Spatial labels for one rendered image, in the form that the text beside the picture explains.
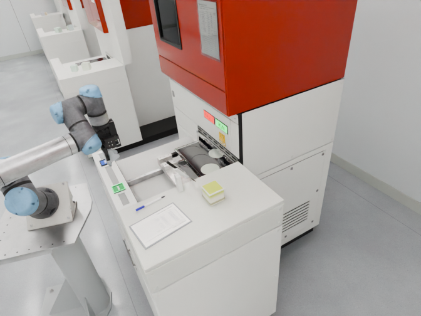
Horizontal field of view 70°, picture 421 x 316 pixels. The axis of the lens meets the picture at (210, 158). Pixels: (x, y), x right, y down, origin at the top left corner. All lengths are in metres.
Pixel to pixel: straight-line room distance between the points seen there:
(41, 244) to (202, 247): 0.77
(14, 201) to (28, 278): 1.29
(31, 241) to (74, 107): 0.71
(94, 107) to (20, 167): 0.34
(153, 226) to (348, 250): 1.60
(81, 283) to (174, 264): 0.92
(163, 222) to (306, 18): 1.06
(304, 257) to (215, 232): 1.26
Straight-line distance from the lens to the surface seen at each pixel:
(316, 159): 1.96
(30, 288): 2.63
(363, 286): 2.31
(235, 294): 1.57
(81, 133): 1.17
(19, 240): 1.69
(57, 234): 1.61
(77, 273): 1.93
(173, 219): 1.25
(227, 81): 1.30
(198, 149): 1.76
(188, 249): 1.15
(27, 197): 1.47
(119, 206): 1.39
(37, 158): 1.13
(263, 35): 1.36
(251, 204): 1.28
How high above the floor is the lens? 1.85
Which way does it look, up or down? 35 degrees down
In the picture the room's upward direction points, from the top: 6 degrees counter-clockwise
